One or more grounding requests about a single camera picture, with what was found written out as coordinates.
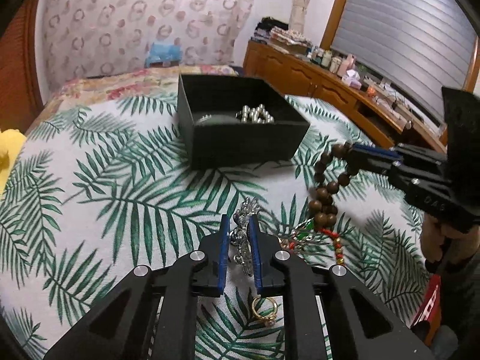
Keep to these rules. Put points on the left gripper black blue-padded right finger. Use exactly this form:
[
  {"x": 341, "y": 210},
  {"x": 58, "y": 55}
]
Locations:
[{"x": 328, "y": 313}]

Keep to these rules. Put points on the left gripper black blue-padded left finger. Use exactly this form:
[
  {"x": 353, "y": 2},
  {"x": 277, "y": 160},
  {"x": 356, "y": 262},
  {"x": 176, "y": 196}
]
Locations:
[{"x": 151, "y": 314}]

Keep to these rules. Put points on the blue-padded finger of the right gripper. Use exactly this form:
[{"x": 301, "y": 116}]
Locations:
[{"x": 372, "y": 159}]

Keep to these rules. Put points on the green jade pendant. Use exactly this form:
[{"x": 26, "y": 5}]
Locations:
[{"x": 303, "y": 232}]

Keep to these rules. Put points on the black square jewelry box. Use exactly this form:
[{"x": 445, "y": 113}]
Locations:
[{"x": 226, "y": 121}]

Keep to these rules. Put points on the person's right hand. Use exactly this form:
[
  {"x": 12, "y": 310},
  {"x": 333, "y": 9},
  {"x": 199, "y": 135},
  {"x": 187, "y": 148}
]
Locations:
[{"x": 434, "y": 234}]

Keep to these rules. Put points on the pink tissue box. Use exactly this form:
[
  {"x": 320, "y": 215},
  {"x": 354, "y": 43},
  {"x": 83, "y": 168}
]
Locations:
[{"x": 352, "y": 79}]

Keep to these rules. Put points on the pink bottle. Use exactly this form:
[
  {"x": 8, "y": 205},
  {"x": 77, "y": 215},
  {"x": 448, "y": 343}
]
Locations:
[{"x": 346, "y": 65}]

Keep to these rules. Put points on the wooden sideboard cabinet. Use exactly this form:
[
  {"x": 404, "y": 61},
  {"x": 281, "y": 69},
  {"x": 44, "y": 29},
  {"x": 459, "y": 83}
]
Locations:
[{"x": 292, "y": 76}]

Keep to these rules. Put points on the grey window blind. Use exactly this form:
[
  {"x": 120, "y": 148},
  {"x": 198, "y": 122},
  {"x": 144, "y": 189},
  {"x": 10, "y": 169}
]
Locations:
[{"x": 419, "y": 45}]

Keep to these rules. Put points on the palm leaf print cloth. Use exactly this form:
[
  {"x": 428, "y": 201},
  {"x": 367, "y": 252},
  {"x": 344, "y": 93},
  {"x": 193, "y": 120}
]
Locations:
[{"x": 99, "y": 189}]

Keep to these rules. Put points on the stack of folded clothes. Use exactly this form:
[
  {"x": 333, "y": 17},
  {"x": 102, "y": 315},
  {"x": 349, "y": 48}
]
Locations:
[{"x": 272, "y": 32}]

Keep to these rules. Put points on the yellow Pikachu plush toy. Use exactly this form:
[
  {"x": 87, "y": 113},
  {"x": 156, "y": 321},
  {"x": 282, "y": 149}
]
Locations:
[{"x": 11, "y": 143}]

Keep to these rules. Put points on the blue plush toy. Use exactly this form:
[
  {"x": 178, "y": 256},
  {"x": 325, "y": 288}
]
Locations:
[{"x": 163, "y": 55}]

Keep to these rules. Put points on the floral bed quilt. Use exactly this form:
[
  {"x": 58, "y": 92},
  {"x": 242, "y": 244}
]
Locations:
[{"x": 151, "y": 81}]

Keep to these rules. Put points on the brown louvered wardrobe door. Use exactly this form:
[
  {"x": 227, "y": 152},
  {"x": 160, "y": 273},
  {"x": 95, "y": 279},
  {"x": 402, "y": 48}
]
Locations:
[{"x": 21, "y": 100}]

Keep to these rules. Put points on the pink floral sheer curtain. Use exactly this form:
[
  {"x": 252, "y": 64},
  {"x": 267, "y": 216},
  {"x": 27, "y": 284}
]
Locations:
[{"x": 99, "y": 38}]

